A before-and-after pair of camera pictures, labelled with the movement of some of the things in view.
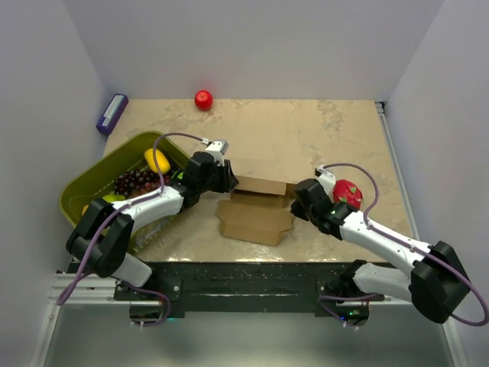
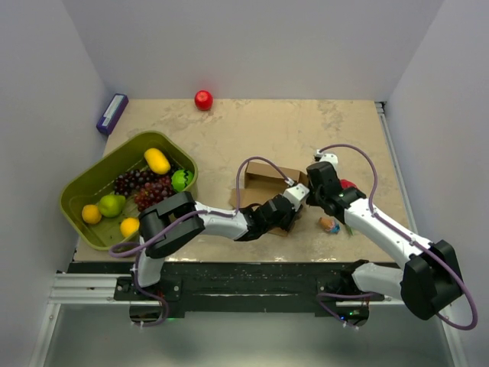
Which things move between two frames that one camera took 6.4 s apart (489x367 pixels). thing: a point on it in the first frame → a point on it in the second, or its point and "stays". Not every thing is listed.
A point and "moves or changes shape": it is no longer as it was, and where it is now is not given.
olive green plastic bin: x=97 y=183 stays
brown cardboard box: x=256 y=211 moves or changes shape
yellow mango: x=163 y=164 stays
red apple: x=203 y=100 stays
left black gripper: x=228 y=182 → x=292 y=216
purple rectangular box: x=112 y=114 stays
